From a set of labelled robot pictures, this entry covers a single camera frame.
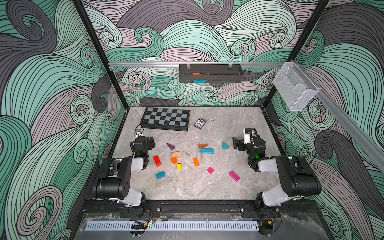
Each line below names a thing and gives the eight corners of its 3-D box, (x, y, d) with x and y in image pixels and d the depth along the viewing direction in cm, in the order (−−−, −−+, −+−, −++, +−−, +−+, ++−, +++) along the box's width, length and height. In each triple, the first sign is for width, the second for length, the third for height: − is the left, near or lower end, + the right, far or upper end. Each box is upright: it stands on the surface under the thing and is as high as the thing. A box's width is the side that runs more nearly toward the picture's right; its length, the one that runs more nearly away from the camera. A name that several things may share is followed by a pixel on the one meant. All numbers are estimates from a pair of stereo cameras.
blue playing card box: (194, 126, 110) (194, 124, 109) (200, 118, 116) (200, 116, 114) (200, 129, 108) (200, 127, 107) (206, 121, 114) (206, 119, 112)
